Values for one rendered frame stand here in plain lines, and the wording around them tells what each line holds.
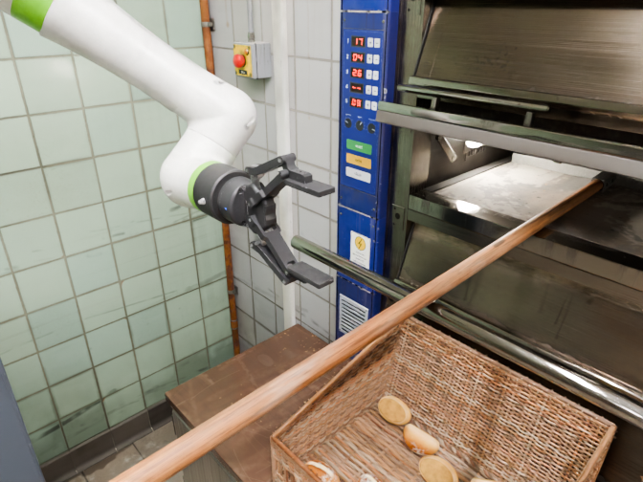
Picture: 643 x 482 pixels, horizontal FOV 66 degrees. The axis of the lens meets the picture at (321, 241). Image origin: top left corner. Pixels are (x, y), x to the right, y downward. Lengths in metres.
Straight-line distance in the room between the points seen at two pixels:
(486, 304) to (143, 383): 1.45
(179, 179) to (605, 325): 0.87
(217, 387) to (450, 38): 1.13
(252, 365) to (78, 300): 0.65
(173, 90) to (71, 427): 1.54
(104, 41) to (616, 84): 0.84
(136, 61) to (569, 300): 0.95
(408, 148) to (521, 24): 0.37
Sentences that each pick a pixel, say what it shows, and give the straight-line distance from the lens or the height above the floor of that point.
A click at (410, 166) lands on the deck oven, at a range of 1.26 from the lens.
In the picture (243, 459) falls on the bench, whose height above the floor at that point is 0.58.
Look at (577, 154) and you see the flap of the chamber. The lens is 0.89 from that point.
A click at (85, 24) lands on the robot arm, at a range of 0.90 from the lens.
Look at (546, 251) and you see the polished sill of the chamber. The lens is 1.13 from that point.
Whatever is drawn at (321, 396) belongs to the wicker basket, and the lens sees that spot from 1.25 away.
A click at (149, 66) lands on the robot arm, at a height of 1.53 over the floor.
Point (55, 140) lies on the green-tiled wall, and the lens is 1.71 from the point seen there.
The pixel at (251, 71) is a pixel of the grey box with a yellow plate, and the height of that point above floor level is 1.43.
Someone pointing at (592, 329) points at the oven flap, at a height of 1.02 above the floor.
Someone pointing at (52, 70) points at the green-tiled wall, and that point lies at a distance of 1.68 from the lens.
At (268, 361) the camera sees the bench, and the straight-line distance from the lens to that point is 1.64.
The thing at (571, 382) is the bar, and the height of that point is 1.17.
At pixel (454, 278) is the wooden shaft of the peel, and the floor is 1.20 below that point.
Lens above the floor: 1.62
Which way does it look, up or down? 26 degrees down
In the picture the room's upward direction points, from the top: straight up
